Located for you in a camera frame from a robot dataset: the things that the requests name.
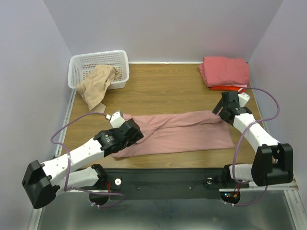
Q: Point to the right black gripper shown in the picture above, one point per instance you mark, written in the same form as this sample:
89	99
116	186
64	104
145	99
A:
224	108

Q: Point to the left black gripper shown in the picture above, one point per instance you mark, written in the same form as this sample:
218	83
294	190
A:
135	132

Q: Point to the dusty pink t shirt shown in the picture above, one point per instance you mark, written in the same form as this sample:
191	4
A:
175	133

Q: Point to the white plastic laundry basket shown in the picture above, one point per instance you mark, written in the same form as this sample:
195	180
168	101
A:
80	66

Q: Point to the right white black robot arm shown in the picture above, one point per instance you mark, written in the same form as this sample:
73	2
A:
273	161

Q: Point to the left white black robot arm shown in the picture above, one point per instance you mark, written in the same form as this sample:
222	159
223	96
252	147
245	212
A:
41	181

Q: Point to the folded orange red shirt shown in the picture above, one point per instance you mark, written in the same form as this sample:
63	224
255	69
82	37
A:
228	88

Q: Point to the folded light pink shirt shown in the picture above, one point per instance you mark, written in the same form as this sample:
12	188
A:
239	85

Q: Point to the folded coral pink shirt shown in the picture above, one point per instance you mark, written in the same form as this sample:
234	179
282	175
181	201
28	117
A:
224	71

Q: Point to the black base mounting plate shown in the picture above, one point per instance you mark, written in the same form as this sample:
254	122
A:
172	183

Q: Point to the beige crumpled t shirt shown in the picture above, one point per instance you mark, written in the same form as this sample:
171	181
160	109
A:
94	87

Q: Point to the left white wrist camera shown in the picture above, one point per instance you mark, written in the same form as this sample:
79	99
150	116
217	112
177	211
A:
116	119

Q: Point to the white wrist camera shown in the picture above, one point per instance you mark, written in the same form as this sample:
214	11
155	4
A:
116	119
243	97

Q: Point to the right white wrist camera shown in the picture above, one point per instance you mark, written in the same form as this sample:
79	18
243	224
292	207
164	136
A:
243	97

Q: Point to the aluminium extrusion frame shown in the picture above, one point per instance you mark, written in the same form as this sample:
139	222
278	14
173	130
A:
36	214

